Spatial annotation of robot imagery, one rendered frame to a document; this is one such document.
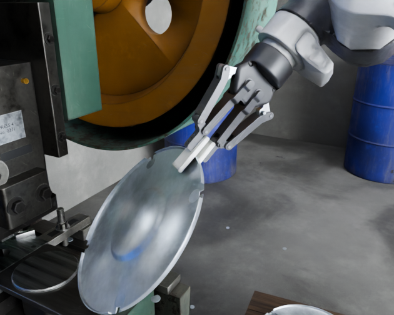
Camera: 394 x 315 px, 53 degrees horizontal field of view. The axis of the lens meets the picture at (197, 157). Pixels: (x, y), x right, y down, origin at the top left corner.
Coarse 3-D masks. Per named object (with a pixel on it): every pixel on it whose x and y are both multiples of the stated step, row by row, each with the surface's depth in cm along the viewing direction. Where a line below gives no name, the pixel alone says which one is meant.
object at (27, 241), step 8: (8, 240) 87; (24, 240) 87; (32, 240) 87; (40, 240) 87; (0, 248) 84; (8, 248) 84; (16, 248) 84; (24, 248) 84; (32, 248) 84; (0, 256) 85; (8, 256) 81; (16, 256) 81; (24, 256) 81; (0, 264) 79; (8, 264) 79
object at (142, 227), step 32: (160, 160) 70; (192, 160) 62; (128, 192) 71; (160, 192) 63; (96, 224) 73; (128, 224) 64; (160, 224) 58; (192, 224) 52; (96, 256) 67; (128, 256) 59; (160, 256) 54; (96, 288) 61; (128, 288) 55
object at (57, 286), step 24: (24, 264) 78; (48, 264) 78; (72, 264) 78; (0, 288) 73; (24, 288) 71; (48, 288) 71; (72, 288) 72; (24, 312) 76; (48, 312) 68; (72, 312) 66
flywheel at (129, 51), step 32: (96, 0) 90; (128, 0) 90; (192, 0) 83; (224, 0) 76; (96, 32) 98; (128, 32) 93; (192, 32) 85; (224, 32) 79; (128, 64) 96; (160, 64) 92; (192, 64) 84; (128, 96) 98; (160, 96) 91; (192, 96) 92
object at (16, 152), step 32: (0, 64) 67; (0, 96) 66; (32, 96) 72; (0, 128) 67; (32, 128) 73; (0, 160) 68; (32, 160) 74; (0, 192) 67; (32, 192) 72; (0, 224) 70
